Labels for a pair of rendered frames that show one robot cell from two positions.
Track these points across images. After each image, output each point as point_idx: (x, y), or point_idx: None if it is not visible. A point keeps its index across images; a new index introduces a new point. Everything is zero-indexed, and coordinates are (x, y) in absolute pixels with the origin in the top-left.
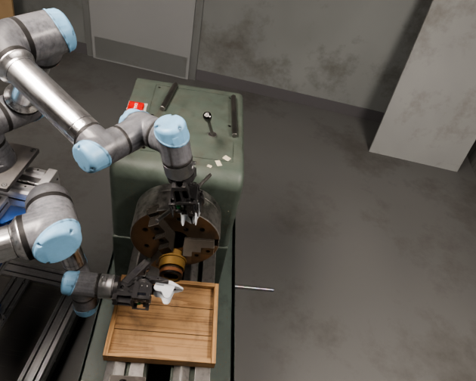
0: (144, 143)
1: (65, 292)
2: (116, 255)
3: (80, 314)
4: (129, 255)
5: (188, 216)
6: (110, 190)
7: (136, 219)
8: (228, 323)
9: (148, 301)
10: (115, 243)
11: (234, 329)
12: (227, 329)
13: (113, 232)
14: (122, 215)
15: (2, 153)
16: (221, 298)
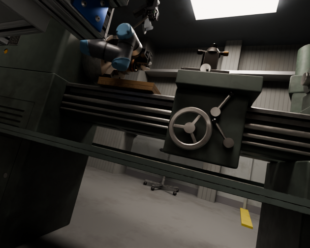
0: None
1: (132, 30)
2: (48, 98)
3: (127, 61)
4: (57, 99)
5: (156, 18)
6: (65, 29)
7: (107, 37)
8: (115, 151)
9: (151, 58)
10: (53, 81)
11: (123, 149)
12: (119, 152)
13: (52, 72)
14: (67, 54)
15: None
16: (99, 147)
